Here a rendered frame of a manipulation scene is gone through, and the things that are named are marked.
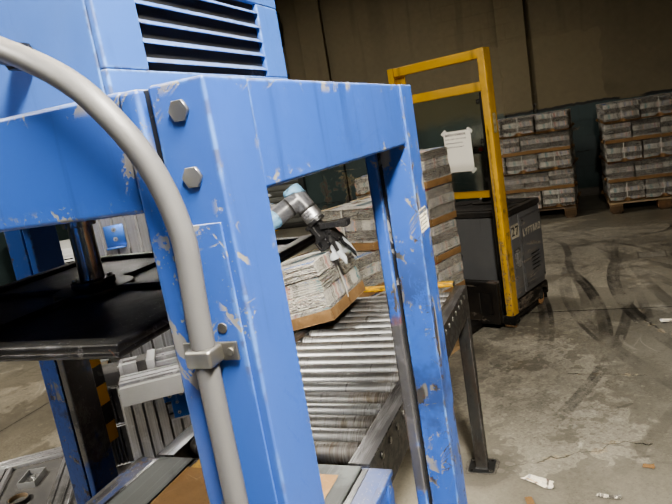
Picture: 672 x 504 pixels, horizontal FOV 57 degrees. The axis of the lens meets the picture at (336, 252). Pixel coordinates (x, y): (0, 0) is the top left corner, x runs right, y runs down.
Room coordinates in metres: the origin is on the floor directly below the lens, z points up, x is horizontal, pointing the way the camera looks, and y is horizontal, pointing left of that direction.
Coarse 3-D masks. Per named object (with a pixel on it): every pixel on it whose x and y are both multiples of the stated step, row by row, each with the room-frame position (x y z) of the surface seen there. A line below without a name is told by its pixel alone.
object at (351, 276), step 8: (320, 248) 2.49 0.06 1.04; (328, 248) 2.40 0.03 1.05; (296, 256) 2.51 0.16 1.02; (304, 256) 2.43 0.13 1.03; (352, 256) 2.47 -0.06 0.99; (344, 264) 2.38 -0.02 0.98; (352, 264) 2.45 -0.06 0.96; (344, 272) 2.35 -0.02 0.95; (352, 272) 2.43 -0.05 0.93; (352, 280) 2.41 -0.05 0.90; (360, 280) 2.47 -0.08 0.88; (352, 288) 2.37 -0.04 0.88
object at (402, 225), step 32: (384, 160) 1.06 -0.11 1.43; (416, 160) 1.08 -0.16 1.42; (384, 192) 1.07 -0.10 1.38; (416, 192) 1.05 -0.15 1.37; (384, 224) 1.06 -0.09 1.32; (416, 224) 1.04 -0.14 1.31; (384, 256) 1.06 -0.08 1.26; (416, 256) 1.05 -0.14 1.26; (416, 288) 1.05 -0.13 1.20; (416, 320) 1.05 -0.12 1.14; (416, 352) 1.06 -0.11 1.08; (416, 384) 1.06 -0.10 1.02; (448, 384) 1.08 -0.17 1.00; (416, 416) 1.07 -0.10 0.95; (448, 416) 1.05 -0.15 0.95; (416, 448) 1.06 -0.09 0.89; (448, 448) 1.04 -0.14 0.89; (416, 480) 1.07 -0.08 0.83; (448, 480) 1.05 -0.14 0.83
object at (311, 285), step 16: (320, 256) 2.22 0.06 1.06; (288, 272) 2.18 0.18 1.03; (304, 272) 2.16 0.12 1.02; (320, 272) 2.17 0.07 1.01; (288, 288) 2.20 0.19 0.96; (304, 288) 2.17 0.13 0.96; (320, 288) 2.15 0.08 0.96; (336, 288) 2.25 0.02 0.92; (288, 304) 2.20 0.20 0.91; (304, 304) 2.18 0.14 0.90; (320, 304) 2.15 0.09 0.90
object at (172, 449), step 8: (304, 328) 2.22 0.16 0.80; (312, 328) 2.21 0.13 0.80; (296, 336) 2.14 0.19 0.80; (184, 432) 1.50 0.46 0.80; (192, 432) 1.49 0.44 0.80; (176, 440) 1.46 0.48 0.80; (184, 440) 1.45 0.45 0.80; (168, 448) 1.43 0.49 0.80; (176, 448) 1.42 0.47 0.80; (184, 448) 1.43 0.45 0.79; (160, 456) 1.40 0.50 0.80; (168, 456) 1.39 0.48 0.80; (176, 456) 1.39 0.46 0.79; (184, 456) 1.42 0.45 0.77
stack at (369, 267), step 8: (432, 240) 3.70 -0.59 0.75; (360, 256) 3.21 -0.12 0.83; (368, 256) 3.24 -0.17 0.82; (376, 256) 3.29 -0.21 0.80; (360, 264) 3.18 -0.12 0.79; (368, 264) 3.23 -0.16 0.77; (376, 264) 3.28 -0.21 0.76; (360, 272) 3.18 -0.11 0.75; (368, 272) 3.23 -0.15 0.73; (376, 272) 3.27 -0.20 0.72; (368, 280) 3.21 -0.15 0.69; (376, 280) 3.26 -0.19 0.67
